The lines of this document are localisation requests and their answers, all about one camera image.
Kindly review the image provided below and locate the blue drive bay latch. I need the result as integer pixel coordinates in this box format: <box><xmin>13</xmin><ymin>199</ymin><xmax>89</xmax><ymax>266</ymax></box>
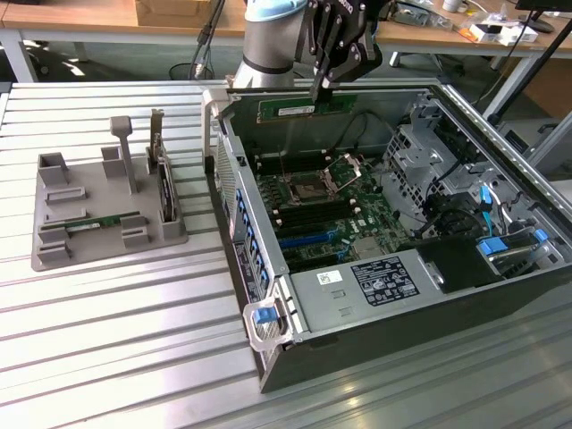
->
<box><xmin>475</xmin><ymin>239</ymin><xmax>509</xmax><ymax>258</ymax></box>

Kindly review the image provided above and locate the grey power supply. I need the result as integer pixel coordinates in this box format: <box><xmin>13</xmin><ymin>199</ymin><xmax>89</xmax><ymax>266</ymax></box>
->
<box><xmin>285</xmin><ymin>248</ymin><xmax>448</xmax><ymax>337</ymax></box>

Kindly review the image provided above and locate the black cable bundle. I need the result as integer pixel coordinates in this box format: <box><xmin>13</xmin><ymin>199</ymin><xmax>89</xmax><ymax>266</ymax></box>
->
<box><xmin>410</xmin><ymin>154</ymin><xmax>488</xmax><ymax>240</ymax></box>

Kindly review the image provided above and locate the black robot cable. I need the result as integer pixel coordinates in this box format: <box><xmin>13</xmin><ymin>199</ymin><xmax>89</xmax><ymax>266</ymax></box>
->
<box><xmin>190</xmin><ymin>0</ymin><xmax>227</xmax><ymax>80</ymax></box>

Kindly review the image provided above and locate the grey computer case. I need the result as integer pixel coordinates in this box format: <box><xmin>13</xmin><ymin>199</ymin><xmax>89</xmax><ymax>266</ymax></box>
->
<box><xmin>494</xmin><ymin>114</ymin><xmax>572</xmax><ymax>182</ymax></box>

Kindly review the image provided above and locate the metal disk bay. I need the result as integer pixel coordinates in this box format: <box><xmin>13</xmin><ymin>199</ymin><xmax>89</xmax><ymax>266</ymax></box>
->
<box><xmin>473</xmin><ymin>223</ymin><xmax>558</xmax><ymax>281</ymax></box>

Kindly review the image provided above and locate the open PC case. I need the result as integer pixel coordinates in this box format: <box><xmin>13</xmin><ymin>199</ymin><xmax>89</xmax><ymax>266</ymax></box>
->
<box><xmin>201</xmin><ymin>80</ymin><xmax>572</xmax><ymax>395</ymax></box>

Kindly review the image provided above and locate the white box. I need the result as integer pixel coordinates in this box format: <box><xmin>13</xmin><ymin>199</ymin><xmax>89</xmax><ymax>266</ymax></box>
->
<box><xmin>468</xmin><ymin>21</ymin><xmax>538</xmax><ymax>46</ymax></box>

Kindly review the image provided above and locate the metal socket cover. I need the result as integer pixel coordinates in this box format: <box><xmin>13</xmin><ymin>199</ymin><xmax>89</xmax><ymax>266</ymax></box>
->
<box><xmin>324</xmin><ymin>153</ymin><xmax>364</xmax><ymax>191</ymax></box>

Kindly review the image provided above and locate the CPU socket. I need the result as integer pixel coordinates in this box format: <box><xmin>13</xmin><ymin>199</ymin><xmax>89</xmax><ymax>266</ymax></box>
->
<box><xmin>288</xmin><ymin>173</ymin><xmax>334</xmax><ymax>206</ymax></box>

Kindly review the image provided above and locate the green motherboard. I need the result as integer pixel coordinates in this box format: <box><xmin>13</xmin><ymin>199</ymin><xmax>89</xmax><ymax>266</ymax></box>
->
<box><xmin>254</xmin><ymin>151</ymin><xmax>412</xmax><ymax>273</ymax></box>

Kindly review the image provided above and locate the blue data wire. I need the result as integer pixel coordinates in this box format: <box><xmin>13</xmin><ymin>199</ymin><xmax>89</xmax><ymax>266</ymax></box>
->
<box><xmin>477</xmin><ymin>183</ymin><xmax>496</xmax><ymax>240</ymax></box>

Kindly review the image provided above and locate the perforated metal drive cage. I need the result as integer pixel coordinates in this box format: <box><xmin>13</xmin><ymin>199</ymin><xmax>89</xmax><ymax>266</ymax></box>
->
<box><xmin>383</xmin><ymin>100</ymin><xmax>482</xmax><ymax>223</ymax></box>

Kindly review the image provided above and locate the thin black wire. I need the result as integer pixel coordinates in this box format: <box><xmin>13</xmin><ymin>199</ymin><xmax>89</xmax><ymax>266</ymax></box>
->
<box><xmin>332</xmin><ymin>120</ymin><xmax>394</xmax><ymax>153</ymax></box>

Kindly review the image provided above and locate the green RAM stick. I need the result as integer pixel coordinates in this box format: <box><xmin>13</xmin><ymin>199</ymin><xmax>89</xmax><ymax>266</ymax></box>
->
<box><xmin>64</xmin><ymin>214</ymin><xmax>125</xmax><ymax>231</ymax></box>
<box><xmin>256</xmin><ymin>95</ymin><xmax>358</xmax><ymax>125</ymax></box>

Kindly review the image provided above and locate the silver chipset heatsink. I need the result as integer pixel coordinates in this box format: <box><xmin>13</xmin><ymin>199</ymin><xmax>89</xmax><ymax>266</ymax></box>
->
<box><xmin>352</xmin><ymin>236</ymin><xmax>381</xmax><ymax>260</ymax></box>

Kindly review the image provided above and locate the black tripod pole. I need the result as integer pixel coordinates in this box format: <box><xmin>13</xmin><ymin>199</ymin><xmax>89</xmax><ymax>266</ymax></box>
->
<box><xmin>486</xmin><ymin>20</ymin><xmax>572</xmax><ymax>127</ymax></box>

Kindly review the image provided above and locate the graphics card with metal bracket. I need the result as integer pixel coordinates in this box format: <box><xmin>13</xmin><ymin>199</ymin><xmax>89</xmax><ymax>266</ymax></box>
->
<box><xmin>145</xmin><ymin>108</ymin><xmax>179</xmax><ymax>224</ymax></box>

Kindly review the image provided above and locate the wooden desk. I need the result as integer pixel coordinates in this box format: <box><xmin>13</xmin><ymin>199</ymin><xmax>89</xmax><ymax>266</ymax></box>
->
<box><xmin>374</xmin><ymin>0</ymin><xmax>572</xmax><ymax>120</ymax></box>
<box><xmin>0</xmin><ymin>0</ymin><xmax>248</xmax><ymax>84</ymax></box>

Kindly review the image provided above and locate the black monitor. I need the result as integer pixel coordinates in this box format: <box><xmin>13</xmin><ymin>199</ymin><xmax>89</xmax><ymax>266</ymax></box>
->
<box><xmin>514</xmin><ymin>0</ymin><xmax>556</xmax><ymax>33</ymax></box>

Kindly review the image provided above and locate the cardboard box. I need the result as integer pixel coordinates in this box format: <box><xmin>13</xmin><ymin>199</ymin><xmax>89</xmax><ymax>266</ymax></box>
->
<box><xmin>135</xmin><ymin>0</ymin><xmax>215</xmax><ymax>27</ymax></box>

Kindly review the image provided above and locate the long black expansion slot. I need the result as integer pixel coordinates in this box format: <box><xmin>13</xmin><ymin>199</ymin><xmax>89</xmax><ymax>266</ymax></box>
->
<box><xmin>284</xmin><ymin>250</ymin><xmax>340</xmax><ymax>272</ymax></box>
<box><xmin>275</xmin><ymin>223</ymin><xmax>330</xmax><ymax>240</ymax></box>

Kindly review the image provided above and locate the brown wooden panel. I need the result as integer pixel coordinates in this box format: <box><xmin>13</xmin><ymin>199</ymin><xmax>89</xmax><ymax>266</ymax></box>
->
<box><xmin>520</xmin><ymin>57</ymin><xmax>572</xmax><ymax>121</ymax></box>

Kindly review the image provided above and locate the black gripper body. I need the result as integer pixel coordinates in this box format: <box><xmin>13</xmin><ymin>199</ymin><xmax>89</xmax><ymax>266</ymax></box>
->
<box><xmin>329</xmin><ymin>0</ymin><xmax>385</xmax><ymax>63</ymax></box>

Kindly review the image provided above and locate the blue expansion slot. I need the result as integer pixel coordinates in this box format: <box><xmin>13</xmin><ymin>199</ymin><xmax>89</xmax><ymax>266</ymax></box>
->
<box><xmin>279</xmin><ymin>231</ymin><xmax>332</xmax><ymax>251</ymax></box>

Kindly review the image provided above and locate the grey parts rack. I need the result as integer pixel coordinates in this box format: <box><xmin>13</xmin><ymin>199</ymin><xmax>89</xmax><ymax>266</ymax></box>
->
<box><xmin>29</xmin><ymin>114</ymin><xmax>189</xmax><ymax>273</ymax></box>

